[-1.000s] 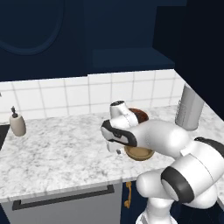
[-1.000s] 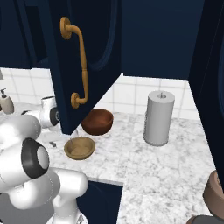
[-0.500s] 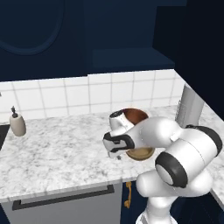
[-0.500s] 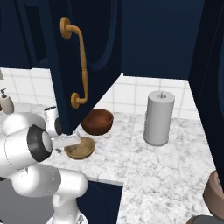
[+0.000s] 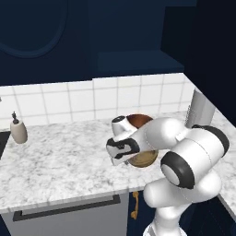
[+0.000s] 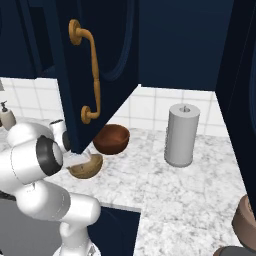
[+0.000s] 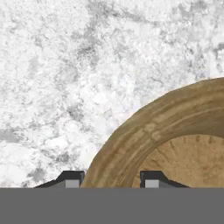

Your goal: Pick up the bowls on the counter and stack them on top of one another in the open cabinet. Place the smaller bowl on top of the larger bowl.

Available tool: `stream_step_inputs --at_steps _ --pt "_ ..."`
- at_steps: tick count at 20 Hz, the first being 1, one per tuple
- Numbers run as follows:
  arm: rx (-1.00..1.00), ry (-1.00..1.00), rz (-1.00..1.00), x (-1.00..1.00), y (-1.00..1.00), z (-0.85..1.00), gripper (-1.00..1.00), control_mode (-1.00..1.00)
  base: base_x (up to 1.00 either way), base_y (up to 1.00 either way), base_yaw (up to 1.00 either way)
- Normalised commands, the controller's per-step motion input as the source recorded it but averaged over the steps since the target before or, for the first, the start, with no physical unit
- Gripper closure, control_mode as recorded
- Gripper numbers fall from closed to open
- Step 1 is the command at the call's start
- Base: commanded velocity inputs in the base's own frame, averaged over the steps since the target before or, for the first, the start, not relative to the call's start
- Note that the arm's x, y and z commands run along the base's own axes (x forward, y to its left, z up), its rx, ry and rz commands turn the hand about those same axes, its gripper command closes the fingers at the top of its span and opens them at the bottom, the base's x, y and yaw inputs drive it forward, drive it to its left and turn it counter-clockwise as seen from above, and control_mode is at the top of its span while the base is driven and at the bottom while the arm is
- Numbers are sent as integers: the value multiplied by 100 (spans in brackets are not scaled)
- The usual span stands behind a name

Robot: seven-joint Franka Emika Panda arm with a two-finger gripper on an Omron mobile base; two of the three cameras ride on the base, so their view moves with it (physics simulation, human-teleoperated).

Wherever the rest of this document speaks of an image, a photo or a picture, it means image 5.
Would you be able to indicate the navy lower corner cabinet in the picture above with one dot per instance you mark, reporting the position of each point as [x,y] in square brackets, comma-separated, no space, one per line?
[212,224]

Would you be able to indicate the navy lower cabinet door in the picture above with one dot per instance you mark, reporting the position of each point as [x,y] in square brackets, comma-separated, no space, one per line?
[140,229]

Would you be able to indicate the grey dishwasher front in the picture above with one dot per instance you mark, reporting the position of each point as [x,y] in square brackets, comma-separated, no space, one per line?
[70,222]

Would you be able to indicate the navy open upper cabinet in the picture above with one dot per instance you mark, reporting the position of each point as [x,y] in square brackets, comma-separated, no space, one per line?
[138,37]

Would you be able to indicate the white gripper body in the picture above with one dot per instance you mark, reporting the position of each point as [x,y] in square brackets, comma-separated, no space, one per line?
[119,159]

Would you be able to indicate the navy open cabinet door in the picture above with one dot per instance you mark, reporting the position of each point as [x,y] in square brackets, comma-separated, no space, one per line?
[212,55]

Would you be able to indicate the beige soap dispenser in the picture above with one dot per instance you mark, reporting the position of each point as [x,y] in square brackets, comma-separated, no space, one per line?
[18,132]

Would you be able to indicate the tan wooden bowl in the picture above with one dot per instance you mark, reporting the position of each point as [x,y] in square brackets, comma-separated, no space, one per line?
[143,159]

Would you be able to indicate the brown bowl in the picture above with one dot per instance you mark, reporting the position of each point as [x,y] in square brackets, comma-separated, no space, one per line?
[139,120]

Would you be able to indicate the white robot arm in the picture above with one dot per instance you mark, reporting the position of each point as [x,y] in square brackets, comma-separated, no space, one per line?
[196,153]

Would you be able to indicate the black sink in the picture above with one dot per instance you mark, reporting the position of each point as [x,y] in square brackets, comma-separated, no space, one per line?
[3,144]

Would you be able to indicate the navy closed upper cabinet door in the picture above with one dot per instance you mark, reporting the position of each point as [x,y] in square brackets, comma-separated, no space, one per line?
[43,37]

